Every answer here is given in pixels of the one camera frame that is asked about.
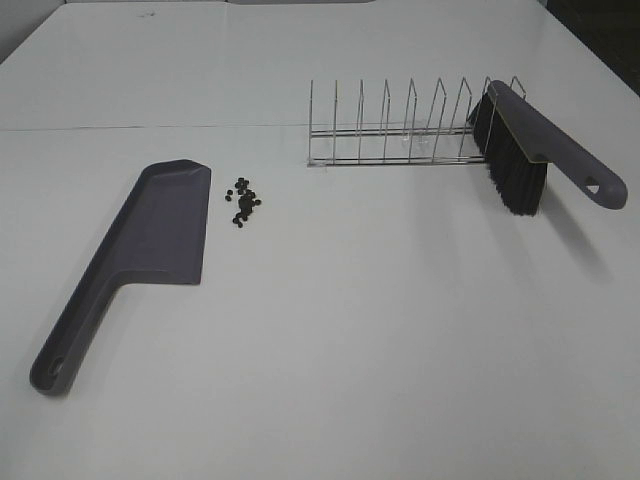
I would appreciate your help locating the pile of coffee beans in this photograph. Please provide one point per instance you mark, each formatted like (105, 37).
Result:
(245, 199)

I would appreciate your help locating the grey plastic dustpan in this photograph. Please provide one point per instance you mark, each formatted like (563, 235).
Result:
(157, 237)

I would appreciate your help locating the metal wire dish rack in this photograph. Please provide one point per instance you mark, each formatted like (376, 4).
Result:
(409, 129)

